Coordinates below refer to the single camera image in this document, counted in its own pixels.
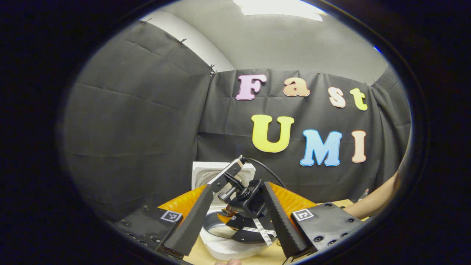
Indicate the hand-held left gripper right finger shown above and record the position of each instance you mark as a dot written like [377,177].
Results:
[283,224]

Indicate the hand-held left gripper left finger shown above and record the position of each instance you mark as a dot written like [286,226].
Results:
[193,224]

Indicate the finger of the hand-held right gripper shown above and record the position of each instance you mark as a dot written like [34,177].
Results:
[239,225]

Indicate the white rice cooker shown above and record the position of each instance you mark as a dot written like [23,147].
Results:
[206,169]

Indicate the black backdrop cloth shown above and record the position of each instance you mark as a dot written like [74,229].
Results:
[128,129]

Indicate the large ceiling light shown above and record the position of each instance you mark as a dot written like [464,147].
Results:
[279,8]

